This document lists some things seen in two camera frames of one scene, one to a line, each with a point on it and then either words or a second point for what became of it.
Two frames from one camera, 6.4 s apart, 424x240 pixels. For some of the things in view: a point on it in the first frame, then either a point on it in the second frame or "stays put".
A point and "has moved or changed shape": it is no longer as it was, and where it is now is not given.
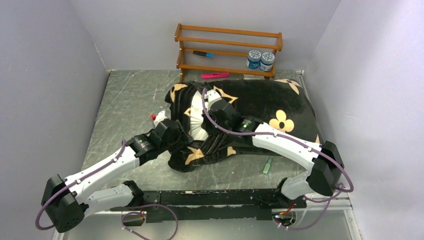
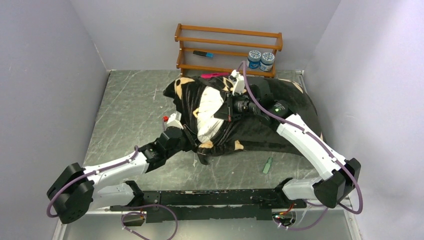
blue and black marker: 203,53 stays put
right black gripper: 210,113 -> 231,112
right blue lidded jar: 267,61 stays put
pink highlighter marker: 215,75 stays put
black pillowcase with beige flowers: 283,104 has moved or changed shape
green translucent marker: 267,165 stays put
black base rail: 256,204 stays put
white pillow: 197,131 has moved or changed shape
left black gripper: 183,139 -> 191,138
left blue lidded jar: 254,58 stays put
